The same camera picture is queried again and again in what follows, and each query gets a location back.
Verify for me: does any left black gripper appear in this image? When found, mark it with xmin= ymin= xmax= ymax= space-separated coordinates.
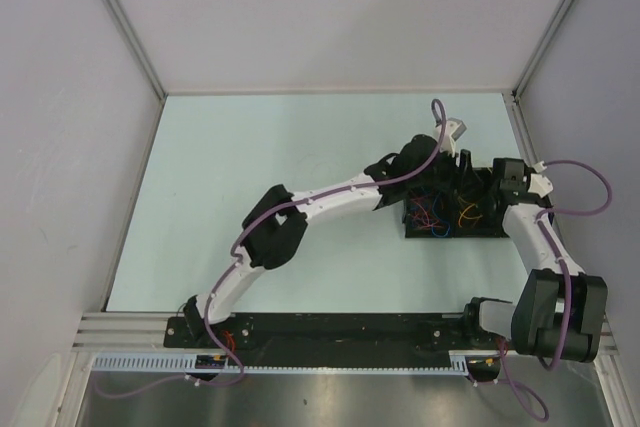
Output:
xmin=406 ymin=141 xmax=482 ymax=197

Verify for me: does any blue wire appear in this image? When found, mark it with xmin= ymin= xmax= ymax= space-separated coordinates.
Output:
xmin=412 ymin=189 xmax=451 ymax=238

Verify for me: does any black compartment tray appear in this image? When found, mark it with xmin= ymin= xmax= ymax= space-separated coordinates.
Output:
xmin=402 ymin=166 xmax=552 ymax=239

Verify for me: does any red orange wire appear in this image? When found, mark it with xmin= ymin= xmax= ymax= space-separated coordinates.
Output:
xmin=407 ymin=186 xmax=451 ymax=236

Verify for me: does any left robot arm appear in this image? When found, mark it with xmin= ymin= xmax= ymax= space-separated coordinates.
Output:
xmin=183 ymin=134 xmax=471 ymax=347

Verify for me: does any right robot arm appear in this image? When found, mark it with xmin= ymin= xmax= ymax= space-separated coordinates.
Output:
xmin=461 ymin=158 xmax=608 ymax=370

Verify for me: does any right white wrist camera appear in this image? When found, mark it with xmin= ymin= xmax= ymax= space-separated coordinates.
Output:
xmin=527 ymin=161 xmax=553 ymax=198

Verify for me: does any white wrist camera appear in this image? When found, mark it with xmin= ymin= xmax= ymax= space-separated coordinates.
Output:
xmin=527 ymin=161 xmax=553 ymax=198
xmin=434 ymin=118 xmax=467 ymax=158

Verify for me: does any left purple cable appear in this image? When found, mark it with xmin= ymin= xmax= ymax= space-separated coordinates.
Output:
xmin=93 ymin=97 xmax=449 ymax=401

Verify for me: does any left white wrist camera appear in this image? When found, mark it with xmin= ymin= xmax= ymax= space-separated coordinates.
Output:
xmin=434 ymin=118 xmax=467 ymax=158

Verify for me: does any slotted cable duct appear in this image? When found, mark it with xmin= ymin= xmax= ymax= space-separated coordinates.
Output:
xmin=92 ymin=352 xmax=469 ymax=376

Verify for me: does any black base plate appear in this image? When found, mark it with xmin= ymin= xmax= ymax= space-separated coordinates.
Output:
xmin=163 ymin=310 xmax=522 ymax=369

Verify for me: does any aluminium frame rail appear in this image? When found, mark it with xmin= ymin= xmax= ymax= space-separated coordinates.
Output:
xmin=72 ymin=311 xmax=174 ymax=351

